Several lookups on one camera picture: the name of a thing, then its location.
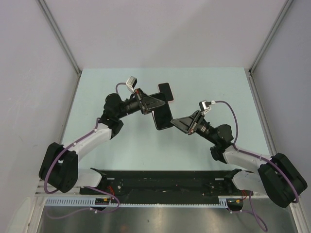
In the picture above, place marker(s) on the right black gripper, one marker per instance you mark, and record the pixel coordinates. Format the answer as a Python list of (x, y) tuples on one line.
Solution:
[(184, 124)]

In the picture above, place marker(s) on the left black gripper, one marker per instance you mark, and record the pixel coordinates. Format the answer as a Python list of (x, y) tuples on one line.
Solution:
[(147, 102)]

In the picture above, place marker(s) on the lilac white phone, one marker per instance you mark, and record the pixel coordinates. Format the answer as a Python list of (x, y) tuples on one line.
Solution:
[(162, 117)]

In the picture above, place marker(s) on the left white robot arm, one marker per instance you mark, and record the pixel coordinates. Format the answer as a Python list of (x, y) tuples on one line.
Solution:
[(59, 170)]

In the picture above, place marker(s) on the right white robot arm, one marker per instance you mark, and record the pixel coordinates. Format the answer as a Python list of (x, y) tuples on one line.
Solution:
[(274, 176)]

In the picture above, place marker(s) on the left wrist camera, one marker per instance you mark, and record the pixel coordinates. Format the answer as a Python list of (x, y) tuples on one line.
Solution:
[(131, 83)]

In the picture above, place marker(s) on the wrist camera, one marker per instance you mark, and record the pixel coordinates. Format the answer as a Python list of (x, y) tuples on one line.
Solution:
[(205, 106), (131, 83)]

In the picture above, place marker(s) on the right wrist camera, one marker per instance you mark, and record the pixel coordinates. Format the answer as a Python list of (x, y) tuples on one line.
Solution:
[(205, 106)]

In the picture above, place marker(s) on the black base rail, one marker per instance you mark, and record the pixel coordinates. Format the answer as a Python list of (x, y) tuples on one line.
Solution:
[(171, 186)]

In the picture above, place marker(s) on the right aluminium frame post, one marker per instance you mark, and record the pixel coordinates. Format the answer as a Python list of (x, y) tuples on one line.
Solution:
[(271, 34)]

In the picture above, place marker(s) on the aluminium frame post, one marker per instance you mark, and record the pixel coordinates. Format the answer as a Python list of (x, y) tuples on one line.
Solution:
[(58, 35), (271, 34)]

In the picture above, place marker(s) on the white slotted cable duct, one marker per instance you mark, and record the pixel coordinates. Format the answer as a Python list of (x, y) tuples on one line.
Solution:
[(216, 202)]

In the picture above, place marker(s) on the left aluminium frame post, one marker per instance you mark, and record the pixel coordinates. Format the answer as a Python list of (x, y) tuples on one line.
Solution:
[(58, 35)]

